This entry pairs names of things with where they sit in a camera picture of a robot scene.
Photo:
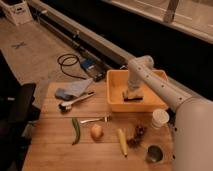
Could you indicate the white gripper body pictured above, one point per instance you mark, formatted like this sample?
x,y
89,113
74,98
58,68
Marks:
x,y
132,94

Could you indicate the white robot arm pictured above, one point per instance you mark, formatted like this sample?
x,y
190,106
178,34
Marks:
x,y
193,138

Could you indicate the yellow plastic tray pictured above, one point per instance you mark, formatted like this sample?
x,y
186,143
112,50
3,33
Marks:
x,y
117,84

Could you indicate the white paper cup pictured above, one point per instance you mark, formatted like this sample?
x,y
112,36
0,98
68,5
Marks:
x,y
159,118

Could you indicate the silver metal fork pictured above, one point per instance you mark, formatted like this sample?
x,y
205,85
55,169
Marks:
x,y
104,119

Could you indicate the blue black electronic box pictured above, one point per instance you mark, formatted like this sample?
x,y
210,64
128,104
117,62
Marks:
x,y
92,69

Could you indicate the yellow corn cob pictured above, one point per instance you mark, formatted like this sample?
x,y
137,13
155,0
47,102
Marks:
x,y
122,141

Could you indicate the yellow onion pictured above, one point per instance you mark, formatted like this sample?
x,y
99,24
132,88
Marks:
x,y
96,132

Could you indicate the blue grey cloth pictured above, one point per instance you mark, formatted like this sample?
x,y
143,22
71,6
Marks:
x,y
73,89

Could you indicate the green chili pepper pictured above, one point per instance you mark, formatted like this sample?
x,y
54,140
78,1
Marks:
x,y
76,126

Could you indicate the black white dish brush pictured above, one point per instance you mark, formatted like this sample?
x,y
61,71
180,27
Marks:
x,y
66,106

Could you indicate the black chair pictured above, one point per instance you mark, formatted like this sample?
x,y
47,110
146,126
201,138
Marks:
x,y
16,109

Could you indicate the white cardboard box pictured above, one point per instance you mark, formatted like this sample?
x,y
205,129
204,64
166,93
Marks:
x,y
17,13

